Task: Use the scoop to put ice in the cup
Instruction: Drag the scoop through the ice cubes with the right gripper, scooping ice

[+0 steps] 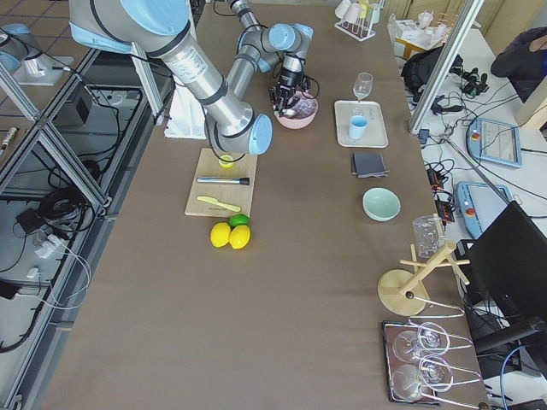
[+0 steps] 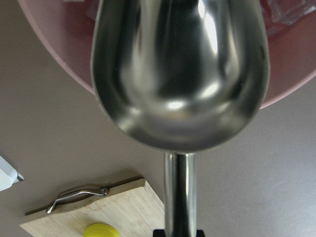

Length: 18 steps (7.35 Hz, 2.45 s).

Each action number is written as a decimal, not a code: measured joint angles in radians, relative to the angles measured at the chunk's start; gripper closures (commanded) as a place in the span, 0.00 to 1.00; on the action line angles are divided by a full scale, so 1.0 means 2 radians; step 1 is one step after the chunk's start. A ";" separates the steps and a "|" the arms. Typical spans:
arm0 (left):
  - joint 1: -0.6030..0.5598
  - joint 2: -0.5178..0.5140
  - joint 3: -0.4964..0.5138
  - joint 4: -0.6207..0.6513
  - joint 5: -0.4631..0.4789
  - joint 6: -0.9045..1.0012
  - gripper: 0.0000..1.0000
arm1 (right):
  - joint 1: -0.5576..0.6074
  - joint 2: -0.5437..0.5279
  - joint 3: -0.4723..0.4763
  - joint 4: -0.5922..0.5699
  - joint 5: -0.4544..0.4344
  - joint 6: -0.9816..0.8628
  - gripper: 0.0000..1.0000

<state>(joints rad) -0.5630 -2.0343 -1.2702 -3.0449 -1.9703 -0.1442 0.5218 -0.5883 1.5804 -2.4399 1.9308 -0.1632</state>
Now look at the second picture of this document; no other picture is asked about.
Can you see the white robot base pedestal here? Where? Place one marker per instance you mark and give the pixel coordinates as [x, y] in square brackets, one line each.
[8, 175]

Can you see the yellow lemon half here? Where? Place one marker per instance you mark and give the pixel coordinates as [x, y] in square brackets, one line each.
[100, 230]

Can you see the pink bowl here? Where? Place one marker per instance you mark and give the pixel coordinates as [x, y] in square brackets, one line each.
[66, 27]

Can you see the ice cubes pile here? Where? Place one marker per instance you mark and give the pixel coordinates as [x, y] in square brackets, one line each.
[279, 14]

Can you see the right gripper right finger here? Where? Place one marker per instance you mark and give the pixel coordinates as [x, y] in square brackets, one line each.
[200, 233]

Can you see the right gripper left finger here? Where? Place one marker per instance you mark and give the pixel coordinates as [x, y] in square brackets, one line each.
[159, 233]

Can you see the steel ice scoop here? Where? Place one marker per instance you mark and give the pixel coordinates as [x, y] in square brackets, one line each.
[181, 76]

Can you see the bamboo cutting board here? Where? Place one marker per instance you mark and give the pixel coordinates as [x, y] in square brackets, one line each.
[133, 209]

